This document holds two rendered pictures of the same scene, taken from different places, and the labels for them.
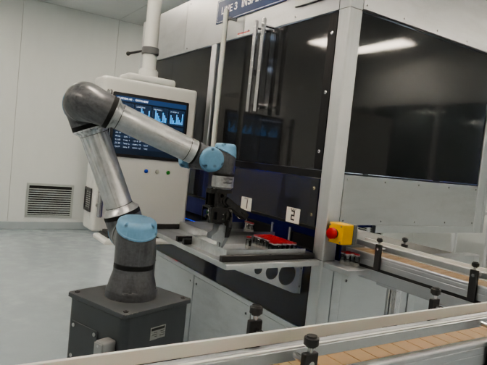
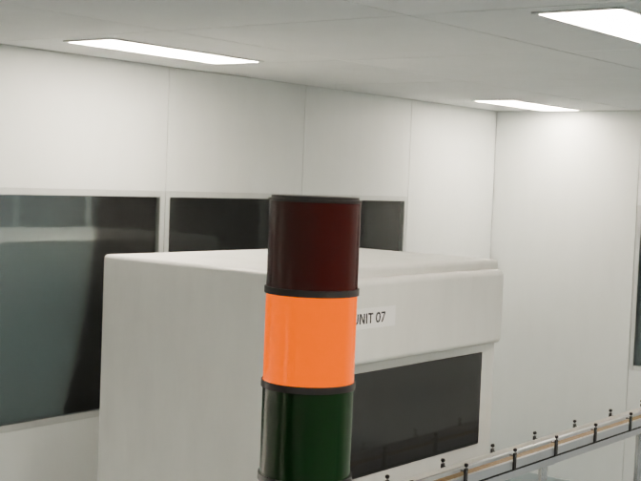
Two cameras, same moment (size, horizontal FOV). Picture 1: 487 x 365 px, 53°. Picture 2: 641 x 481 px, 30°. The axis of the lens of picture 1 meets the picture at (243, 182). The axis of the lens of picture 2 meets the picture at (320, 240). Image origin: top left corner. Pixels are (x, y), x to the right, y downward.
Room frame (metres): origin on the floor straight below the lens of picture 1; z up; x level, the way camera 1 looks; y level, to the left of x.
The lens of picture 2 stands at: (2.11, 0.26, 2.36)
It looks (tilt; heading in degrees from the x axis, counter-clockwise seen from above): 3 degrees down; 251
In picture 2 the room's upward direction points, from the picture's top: 2 degrees clockwise
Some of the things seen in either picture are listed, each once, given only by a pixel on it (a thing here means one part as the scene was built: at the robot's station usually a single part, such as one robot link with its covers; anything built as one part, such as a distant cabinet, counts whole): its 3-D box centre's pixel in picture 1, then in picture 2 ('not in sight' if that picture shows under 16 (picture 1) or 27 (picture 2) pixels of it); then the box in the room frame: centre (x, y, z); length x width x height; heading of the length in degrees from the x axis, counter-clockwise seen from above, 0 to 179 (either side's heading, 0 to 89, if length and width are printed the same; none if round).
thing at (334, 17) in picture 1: (322, 119); not in sight; (1.85, -0.27, 1.40); 0.04 x 0.01 x 0.80; 33
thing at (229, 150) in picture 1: (223, 159); not in sight; (1.67, 0.07, 1.21); 0.09 x 0.08 x 0.11; 112
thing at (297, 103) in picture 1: (295, 94); not in sight; (2.01, -0.17, 1.51); 0.43 x 0.01 x 0.59; 33
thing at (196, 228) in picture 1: (226, 230); not in sight; (2.17, 0.05, 0.90); 0.34 x 0.26 x 0.04; 123
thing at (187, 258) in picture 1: (189, 243); not in sight; (2.66, 0.26, 0.73); 1.98 x 0.01 x 0.25; 33
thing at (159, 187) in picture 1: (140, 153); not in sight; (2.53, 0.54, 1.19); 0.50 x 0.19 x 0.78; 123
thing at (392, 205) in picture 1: (280, 107); not in sight; (2.91, -0.17, 1.54); 2.06 x 1.00 x 1.11; 33
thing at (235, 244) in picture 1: (248, 246); not in sight; (1.83, -0.04, 0.90); 0.34 x 0.26 x 0.04; 123
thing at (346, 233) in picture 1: (342, 233); not in sight; (1.74, -0.37, 1.00); 0.08 x 0.07 x 0.07; 123
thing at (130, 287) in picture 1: (132, 278); not in sight; (1.44, 0.30, 0.84); 0.15 x 0.15 x 0.10
